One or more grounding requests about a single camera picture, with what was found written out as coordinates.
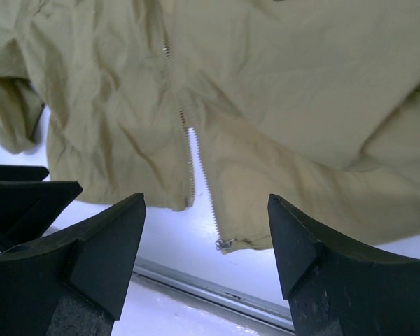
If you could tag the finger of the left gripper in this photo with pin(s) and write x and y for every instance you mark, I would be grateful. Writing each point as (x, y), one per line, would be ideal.
(29, 204)

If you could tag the aluminium table frame rail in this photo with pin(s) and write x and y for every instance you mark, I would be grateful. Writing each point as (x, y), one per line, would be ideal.
(269, 314)

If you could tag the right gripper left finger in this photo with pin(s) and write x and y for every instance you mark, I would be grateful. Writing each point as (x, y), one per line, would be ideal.
(73, 281)

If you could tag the tan hooded zip jacket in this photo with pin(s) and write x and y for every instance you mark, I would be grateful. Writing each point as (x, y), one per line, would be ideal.
(315, 101)

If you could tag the metal zipper slider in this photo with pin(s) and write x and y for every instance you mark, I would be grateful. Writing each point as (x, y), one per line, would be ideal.
(225, 245)

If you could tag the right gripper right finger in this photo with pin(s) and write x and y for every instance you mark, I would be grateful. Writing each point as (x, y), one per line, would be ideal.
(336, 285)

